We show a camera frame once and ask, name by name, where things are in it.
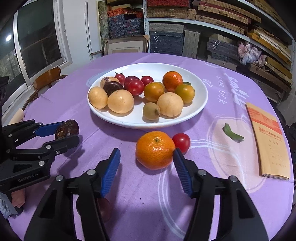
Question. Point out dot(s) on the green marbled panel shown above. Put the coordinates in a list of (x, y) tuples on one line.
[(103, 20)]

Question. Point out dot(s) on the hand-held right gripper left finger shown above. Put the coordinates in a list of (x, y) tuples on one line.
[(111, 173)]

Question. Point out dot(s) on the beige roll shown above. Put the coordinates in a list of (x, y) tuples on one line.
[(16, 117)]

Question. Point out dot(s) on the purple printed tablecloth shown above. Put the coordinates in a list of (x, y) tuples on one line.
[(138, 197)]

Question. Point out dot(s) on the light wooden chair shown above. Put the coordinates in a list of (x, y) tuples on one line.
[(46, 77)]

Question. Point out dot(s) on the stack of woven brown boxes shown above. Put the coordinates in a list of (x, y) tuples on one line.
[(219, 16)]

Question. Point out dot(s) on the stack of dark blue boxes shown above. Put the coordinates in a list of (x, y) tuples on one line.
[(166, 40)]

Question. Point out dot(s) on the stack of blue patterned boxes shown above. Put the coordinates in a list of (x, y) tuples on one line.
[(126, 24)]

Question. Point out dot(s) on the pink plastic bag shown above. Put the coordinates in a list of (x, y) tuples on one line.
[(251, 54)]

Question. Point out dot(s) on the dark red plum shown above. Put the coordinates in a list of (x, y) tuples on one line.
[(130, 81), (105, 208)]

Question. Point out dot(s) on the yellow-orange kumquat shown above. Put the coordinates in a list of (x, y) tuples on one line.
[(185, 93), (153, 92)]

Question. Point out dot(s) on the stack of red patterned boxes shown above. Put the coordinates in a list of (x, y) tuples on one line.
[(168, 2)]

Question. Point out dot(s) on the person's left hand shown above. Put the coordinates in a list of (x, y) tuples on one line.
[(18, 198)]

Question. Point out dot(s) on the white metal shelf rack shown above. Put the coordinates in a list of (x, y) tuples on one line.
[(145, 27)]

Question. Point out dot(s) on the stack of dark grey boxes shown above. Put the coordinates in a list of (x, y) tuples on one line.
[(222, 49)]

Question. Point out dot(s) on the loose green leaf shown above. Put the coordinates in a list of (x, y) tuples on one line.
[(232, 133)]

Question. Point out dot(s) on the pale spotted passion fruit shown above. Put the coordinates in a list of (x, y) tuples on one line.
[(107, 80)]

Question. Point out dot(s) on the grey upright box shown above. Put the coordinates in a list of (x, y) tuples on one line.
[(191, 44)]

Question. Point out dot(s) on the tan paper notebook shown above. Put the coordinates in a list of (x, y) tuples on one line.
[(270, 143)]

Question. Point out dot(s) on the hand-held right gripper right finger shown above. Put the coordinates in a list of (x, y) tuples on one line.
[(182, 173)]

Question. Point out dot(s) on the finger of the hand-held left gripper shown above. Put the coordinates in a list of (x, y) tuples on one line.
[(67, 142), (48, 129)]

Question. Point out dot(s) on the leafy orange mandarin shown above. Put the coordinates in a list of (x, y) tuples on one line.
[(172, 81)]

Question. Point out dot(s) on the pile of woven tan boxes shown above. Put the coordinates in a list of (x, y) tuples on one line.
[(124, 4)]

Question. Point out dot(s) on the white-framed window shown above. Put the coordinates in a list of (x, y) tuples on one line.
[(37, 39)]

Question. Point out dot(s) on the white leaning board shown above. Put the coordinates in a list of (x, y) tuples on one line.
[(93, 32)]

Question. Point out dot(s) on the large yellow pear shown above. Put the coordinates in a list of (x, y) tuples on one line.
[(170, 104)]

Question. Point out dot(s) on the framed picture in cardboard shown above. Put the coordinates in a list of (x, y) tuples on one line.
[(124, 46)]

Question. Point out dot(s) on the stack of yellow wooden boxes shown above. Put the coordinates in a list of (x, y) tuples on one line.
[(270, 51)]

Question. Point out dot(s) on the white oval plate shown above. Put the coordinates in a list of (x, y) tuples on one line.
[(194, 109)]

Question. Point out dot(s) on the small yellow mango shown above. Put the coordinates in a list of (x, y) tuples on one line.
[(97, 97)]

